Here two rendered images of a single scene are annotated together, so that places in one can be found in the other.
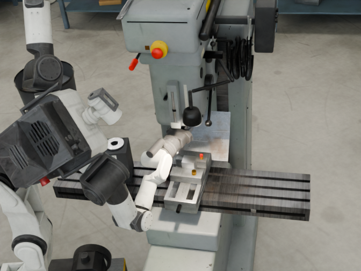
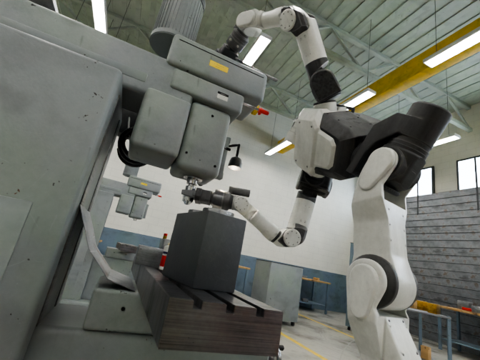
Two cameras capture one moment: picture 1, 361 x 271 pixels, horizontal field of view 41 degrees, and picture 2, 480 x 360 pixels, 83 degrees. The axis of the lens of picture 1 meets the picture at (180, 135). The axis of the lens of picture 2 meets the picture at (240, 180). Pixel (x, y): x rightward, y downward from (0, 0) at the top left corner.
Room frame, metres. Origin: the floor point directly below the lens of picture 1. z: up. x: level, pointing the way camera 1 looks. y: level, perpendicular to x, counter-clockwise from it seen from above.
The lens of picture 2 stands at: (2.25, 1.06, 1.00)
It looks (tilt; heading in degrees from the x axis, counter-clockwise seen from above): 16 degrees up; 234
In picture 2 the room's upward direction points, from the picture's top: 11 degrees clockwise
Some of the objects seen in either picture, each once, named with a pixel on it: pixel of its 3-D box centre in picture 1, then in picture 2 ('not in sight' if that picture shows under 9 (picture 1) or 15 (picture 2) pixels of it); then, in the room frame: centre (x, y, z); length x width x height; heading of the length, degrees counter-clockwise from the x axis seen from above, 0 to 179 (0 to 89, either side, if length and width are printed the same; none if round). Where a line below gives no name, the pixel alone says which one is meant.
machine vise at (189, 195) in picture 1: (188, 177); (181, 256); (1.70, -0.02, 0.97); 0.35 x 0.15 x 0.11; 162
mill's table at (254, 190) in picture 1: (179, 186); (170, 281); (1.74, 0.03, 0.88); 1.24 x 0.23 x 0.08; 75
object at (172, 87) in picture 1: (174, 104); (221, 157); (1.62, 0.01, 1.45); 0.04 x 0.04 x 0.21; 75
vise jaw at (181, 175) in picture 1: (186, 175); not in sight; (1.67, -0.01, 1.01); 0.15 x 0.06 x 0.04; 72
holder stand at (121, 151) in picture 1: (107, 159); (203, 246); (1.83, 0.37, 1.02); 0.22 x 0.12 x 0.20; 85
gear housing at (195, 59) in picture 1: (177, 34); (201, 103); (1.77, -0.03, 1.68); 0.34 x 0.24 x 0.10; 165
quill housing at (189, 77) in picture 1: (180, 84); (199, 145); (1.73, -0.02, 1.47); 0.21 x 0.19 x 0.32; 75
